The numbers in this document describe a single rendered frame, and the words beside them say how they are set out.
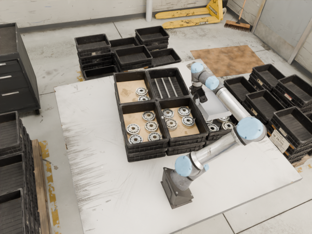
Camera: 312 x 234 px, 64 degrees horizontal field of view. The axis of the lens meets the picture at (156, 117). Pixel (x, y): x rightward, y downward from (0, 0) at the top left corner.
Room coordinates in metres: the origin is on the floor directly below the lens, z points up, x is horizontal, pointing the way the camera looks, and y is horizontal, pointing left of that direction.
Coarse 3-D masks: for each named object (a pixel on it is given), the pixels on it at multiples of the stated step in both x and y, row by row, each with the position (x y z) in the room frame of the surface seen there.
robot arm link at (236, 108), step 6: (222, 84) 1.24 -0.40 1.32; (216, 90) 1.20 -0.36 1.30; (222, 90) 1.19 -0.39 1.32; (222, 96) 1.15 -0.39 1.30; (228, 96) 1.14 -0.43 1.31; (222, 102) 1.14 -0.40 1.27; (228, 102) 1.11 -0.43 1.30; (234, 102) 1.10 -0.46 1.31; (228, 108) 1.09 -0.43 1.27; (234, 108) 1.06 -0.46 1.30; (240, 108) 1.06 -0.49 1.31; (234, 114) 1.04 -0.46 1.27; (240, 114) 1.02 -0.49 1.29; (246, 114) 1.02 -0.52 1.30
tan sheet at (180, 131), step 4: (172, 108) 1.47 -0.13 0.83; (176, 108) 1.47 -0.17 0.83; (176, 112) 1.43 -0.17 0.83; (176, 116) 1.38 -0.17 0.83; (176, 120) 1.34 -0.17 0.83; (180, 120) 1.34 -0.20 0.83; (180, 124) 1.30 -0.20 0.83; (180, 128) 1.26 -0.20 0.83; (184, 128) 1.26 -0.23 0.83; (188, 128) 1.27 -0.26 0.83; (192, 128) 1.27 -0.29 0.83; (196, 128) 1.28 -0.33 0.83; (172, 132) 1.21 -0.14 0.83; (176, 132) 1.21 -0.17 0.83; (180, 132) 1.22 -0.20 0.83; (184, 132) 1.22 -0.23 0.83; (188, 132) 1.23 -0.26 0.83; (192, 132) 1.23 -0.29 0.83; (196, 132) 1.23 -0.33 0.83; (172, 136) 1.17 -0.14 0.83; (176, 136) 1.17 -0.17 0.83
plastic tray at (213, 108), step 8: (192, 96) 1.38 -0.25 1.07; (208, 96) 1.42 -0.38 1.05; (216, 96) 1.43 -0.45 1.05; (200, 104) 1.28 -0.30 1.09; (208, 104) 1.33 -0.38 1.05; (216, 104) 1.34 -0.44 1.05; (208, 112) 1.25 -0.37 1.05; (216, 112) 1.26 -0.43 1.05; (224, 112) 1.22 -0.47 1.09; (208, 120) 1.17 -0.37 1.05
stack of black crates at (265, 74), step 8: (256, 72) 2.59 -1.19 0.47; (264, 72) 2.74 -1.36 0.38; (272, 72) 2.72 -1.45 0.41; (280, 72) 2.63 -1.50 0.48; (248, 80) 2.66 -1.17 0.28; (256, 80) 2.55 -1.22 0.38; (264, 80) 2.45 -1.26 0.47; (272, 80) 2.59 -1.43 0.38; (256, 88) 2.51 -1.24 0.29; (264, 88) 2.41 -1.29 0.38; (272, 88) 2.34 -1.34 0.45
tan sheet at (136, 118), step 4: (140, 112) 1.39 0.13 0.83; (124, 116) 1.33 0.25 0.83; (128, 116) 1.33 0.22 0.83; (132, 116) 1.34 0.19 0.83; (136, 116) 1.34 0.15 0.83; (140, 116) 1.35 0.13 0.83; (124, 120) 1.28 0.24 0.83; (128, 120) 1.29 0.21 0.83; (132, 120) 1.29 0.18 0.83; (136, 120) 1.30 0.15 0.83; (140, 120) 1.30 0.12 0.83; (128, 124) 1.25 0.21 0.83; (140, 124) 1.26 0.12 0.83; (144, 124) 1.26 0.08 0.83; (140, 132) 1.18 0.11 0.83; (144, 132) 1.18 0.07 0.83; (128, 136) 1.13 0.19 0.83; (144, 136) 1.14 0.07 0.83; (128, 140) 1.09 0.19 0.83; (144, 140) 1.11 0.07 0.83
